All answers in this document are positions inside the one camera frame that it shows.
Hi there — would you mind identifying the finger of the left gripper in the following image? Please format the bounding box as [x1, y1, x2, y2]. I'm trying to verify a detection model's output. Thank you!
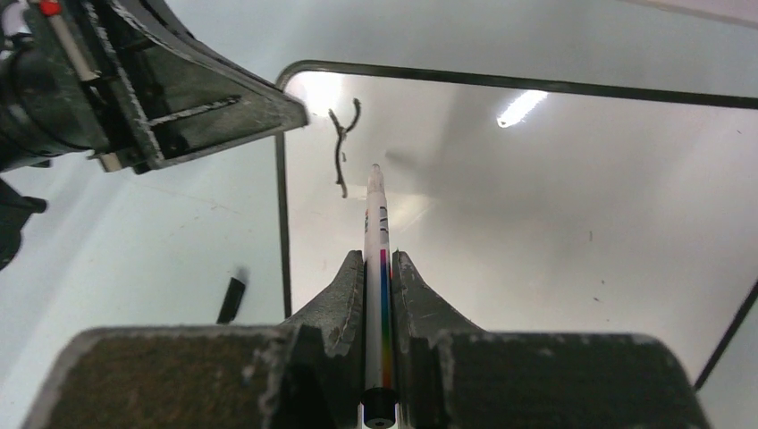
[141, 0, 280, 90]
[85, 1, 308, 172]

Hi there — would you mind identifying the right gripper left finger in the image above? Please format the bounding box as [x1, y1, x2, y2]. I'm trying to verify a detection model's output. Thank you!
[23, 250, 364, 428]

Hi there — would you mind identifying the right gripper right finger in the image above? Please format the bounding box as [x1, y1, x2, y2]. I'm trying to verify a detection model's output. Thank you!
[392, 251, 710, 428]

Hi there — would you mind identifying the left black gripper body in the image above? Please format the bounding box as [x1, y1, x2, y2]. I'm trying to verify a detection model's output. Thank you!
[1, 1, 149, 173]

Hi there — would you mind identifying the white marker pen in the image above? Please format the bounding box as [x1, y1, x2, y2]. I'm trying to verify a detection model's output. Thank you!
[361, 164, 398, 428]

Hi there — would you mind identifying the black marker cap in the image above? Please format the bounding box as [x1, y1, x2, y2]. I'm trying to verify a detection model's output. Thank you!
[216, 267, 248, 325]

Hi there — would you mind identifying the black framed whiteboard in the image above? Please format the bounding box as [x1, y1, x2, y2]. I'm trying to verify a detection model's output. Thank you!
[276, 61, 757, 387]

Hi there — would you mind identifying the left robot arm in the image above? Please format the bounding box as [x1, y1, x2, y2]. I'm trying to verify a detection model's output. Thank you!
[1, 1, 308, 265]

